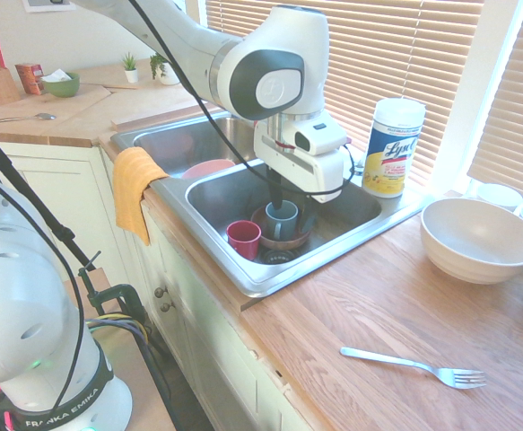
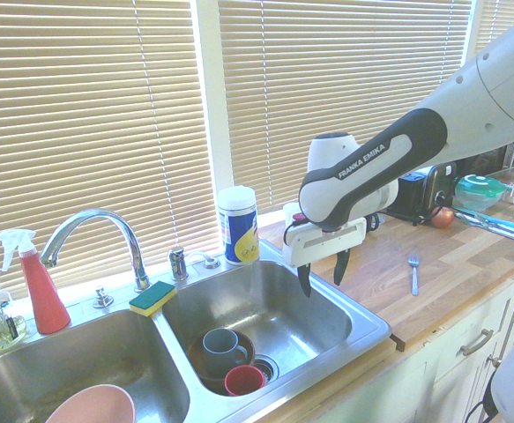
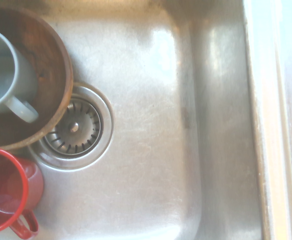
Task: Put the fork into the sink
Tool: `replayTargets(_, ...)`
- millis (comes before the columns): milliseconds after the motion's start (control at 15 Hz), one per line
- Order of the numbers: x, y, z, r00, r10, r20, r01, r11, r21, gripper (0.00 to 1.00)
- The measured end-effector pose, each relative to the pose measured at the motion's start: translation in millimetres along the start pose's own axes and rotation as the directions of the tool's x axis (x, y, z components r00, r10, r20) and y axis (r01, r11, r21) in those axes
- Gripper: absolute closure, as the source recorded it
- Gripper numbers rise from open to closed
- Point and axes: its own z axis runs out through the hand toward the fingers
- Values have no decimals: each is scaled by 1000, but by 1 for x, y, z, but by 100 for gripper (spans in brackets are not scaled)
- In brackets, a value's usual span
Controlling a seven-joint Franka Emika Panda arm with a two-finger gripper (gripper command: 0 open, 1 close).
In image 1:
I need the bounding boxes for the coloured cable bundle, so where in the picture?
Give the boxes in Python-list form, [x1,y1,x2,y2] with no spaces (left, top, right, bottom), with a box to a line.
[85,312,172,431]

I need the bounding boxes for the stainless steel double sink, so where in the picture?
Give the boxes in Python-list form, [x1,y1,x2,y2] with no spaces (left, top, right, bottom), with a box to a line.
[109,110,435,298]

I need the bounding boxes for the brown wooden bowl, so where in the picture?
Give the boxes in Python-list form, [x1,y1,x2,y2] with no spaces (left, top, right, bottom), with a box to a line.
[250,206,312,251]

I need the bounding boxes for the thin black cable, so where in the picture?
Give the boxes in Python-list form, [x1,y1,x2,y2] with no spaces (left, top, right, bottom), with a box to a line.
[0,0,357,417]

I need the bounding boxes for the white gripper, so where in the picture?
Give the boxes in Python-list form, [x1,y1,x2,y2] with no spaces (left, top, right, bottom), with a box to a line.
[253,119,349,232]

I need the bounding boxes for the narrow wooden window blind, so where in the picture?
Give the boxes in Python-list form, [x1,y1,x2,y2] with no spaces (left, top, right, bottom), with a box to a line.
[466,0,523,192]

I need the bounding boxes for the silver metal spoon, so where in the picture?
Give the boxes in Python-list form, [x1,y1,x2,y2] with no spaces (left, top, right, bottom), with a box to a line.
[0,111,58,124]

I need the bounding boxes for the trailing potted plant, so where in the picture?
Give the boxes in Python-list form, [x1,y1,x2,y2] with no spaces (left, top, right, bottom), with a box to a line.
[148,52,181,86]

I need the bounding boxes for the grey mug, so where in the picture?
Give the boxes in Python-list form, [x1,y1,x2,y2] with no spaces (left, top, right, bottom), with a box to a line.
[264,200,299,242]

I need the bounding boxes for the white crumpled paper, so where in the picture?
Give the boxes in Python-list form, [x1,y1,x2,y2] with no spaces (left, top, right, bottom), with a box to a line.
[40,69,73,84]

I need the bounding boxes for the white paper on wall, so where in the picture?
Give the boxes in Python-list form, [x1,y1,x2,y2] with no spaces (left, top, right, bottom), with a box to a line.
[21,0,78,13]

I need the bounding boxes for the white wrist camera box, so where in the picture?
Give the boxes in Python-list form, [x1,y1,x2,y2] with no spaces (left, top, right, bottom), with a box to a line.
[292,117,348,156]

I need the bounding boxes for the black sink drain strainer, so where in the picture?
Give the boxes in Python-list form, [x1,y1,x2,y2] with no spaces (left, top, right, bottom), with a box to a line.
[260,249,301,266]

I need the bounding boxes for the orange dish cloth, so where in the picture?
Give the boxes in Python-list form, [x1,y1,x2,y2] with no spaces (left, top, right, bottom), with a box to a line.
[111,146,170,247]

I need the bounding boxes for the red cardboard box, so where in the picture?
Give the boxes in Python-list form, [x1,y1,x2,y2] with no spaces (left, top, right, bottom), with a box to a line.
[14,62,45,95]

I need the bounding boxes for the white kitchen cabinet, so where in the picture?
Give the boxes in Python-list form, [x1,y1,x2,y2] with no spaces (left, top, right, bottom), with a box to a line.
[0,141,316,431]

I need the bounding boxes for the large cream bowl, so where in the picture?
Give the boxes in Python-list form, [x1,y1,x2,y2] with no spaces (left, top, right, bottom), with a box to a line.
[420,198,523,286]

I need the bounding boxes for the pink plate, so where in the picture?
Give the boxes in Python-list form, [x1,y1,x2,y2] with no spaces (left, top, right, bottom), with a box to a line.
[180,159,236,180]

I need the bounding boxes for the green metal clamp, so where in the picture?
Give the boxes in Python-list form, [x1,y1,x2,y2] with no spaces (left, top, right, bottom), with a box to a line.
[77,251,148,324]

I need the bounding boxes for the green bowl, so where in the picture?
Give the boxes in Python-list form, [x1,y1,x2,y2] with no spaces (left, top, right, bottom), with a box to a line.
[40,71,82,99]

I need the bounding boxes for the Lysol wipes canister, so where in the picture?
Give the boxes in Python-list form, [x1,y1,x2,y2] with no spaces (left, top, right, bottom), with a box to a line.
[362,97,427,199]

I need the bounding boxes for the red cup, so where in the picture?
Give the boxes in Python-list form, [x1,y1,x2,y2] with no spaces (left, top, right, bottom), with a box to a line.
[225,220,263,260]

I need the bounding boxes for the wide wooden window blind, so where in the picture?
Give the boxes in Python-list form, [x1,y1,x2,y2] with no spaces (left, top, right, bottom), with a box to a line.
[205,0,486,189]

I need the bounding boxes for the silver metal fork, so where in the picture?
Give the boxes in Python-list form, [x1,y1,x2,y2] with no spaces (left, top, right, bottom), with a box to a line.
[339,346,487,390]

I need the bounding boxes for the small upright potted plant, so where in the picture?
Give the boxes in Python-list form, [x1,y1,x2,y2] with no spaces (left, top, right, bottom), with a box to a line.
[120,51,140,84]

